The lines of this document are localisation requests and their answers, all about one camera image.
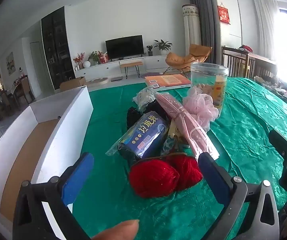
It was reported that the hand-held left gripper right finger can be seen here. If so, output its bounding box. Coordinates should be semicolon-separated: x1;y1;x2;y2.
198;152;280;240

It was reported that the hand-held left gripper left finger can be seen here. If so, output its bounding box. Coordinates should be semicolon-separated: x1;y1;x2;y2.
13;152;94;240

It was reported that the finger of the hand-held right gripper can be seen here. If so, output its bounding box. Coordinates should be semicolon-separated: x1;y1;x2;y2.
268;129;287;165

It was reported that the red yarn ball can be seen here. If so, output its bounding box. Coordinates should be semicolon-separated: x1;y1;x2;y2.
129;157;181;198
168;154;203;190

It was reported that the white box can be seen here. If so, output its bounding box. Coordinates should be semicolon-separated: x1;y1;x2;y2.
0;85;94;230

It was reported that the pink umbrella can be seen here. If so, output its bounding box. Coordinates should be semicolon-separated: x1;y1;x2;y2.
153;92;219;160

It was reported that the blue garbage bag roll pack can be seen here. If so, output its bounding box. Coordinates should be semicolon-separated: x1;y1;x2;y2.
106;112;170;159

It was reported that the person's left hand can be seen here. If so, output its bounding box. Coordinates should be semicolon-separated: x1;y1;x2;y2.
91;219;140;240

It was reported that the green tablecloth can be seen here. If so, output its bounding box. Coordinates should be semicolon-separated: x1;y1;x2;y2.
72;76;287;240

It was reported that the teal patterned pouch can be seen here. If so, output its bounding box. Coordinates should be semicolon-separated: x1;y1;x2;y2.
160;135;184;155

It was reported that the pink mesh bath pouf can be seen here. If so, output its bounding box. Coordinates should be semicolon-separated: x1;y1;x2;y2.
182;86;223;132

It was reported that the black mesh cloth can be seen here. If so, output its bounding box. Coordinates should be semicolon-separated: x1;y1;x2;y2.
126;100;170;130

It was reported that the brown cardboard box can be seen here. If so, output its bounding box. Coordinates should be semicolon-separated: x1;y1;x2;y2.
59;76;87;92

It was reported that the white pet bed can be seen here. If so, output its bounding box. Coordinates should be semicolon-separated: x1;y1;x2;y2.
86;77;109;87

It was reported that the clear plastic snack jar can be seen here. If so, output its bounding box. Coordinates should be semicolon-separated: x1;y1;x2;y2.
190;62;229;110

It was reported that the clear plastic bag item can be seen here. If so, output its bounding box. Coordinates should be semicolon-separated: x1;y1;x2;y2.
133;88;159;112

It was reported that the wooden dining chair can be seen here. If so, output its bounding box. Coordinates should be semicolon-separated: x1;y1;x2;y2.
13;76;35;104

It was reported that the orange book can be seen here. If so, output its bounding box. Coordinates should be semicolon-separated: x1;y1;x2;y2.
144;74;192;92

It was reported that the white sheer curtain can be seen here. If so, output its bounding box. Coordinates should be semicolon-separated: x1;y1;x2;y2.
253;0;281;60

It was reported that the red flower bouquet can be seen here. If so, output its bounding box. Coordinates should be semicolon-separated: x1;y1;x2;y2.
73;52;85;70

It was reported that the bushy green potted plant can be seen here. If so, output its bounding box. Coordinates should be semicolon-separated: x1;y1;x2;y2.
88;51;103;65

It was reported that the orange lounge chair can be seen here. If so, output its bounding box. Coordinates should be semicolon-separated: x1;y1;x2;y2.
165;44;212;77

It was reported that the white door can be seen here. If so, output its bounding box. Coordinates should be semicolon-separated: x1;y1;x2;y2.
30;41;52;95

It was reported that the wooden bench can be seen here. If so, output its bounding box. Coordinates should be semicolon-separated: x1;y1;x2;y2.
120;61;143;78

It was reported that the white television cabinet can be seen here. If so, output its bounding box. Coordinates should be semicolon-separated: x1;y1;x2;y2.
74;55;170;79

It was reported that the black display cabinet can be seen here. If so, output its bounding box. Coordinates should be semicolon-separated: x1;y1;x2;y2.
41;6;76;90

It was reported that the black television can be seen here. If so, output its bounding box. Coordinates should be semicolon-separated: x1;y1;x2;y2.
105;35;144;61

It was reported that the large green potted plant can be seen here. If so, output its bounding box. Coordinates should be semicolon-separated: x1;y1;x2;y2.
154;39;172;55

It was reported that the grey curtain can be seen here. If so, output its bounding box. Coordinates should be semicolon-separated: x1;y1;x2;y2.
189;0;221;64

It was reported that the covered standing air conditioner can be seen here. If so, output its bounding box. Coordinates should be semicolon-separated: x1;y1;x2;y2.
182;4;202;49

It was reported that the framed wall painting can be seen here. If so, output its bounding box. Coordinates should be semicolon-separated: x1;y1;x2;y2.
5;52;16;75

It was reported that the red wall hanging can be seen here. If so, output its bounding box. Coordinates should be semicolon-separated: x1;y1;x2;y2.
217;4;231;25

